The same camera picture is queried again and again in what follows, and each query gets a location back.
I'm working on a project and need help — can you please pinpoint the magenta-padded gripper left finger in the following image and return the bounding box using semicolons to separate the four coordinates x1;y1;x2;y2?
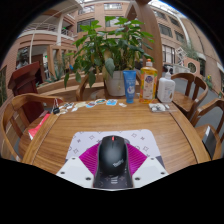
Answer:
55;143;101;189

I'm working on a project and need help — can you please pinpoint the blue tube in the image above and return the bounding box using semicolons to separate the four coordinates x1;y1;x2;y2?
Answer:
122;69;138;105

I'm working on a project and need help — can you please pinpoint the green potted plant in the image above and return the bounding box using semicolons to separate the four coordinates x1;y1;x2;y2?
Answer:
63;16;156;98

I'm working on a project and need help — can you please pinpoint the yellow dish soap bottle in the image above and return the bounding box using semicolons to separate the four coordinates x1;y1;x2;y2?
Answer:
138;58;159;104

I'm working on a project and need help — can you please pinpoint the wooden armchair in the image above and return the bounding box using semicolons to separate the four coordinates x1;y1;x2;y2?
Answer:
0;93;64;161
190;98;224;161
75;73;106;102
169;72;209;119

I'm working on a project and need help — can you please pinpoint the black box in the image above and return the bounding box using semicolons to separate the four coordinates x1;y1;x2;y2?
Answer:
202;125;220;158

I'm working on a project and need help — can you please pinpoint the dark red wooden lectern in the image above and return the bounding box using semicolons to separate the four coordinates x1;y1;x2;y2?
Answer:
7;60;46;124

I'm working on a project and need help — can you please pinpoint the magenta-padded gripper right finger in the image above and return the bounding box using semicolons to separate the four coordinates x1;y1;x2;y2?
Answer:
127;143;169;189

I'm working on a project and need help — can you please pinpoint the grey bear-print mouse pad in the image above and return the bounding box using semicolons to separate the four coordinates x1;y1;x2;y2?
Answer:
65;129;166;168

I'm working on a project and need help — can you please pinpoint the blue sticker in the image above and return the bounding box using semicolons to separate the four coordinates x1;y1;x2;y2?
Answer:
105;99;118;107

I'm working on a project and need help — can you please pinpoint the white pump bottle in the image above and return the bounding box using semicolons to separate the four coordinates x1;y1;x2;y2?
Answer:
156;66;177;104

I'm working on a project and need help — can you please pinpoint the small crumpled wrapper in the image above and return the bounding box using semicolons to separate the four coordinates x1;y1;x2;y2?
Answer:
148;102;171;113

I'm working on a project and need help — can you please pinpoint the black computer mouse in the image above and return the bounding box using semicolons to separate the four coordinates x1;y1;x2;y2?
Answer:
92;134;134;190

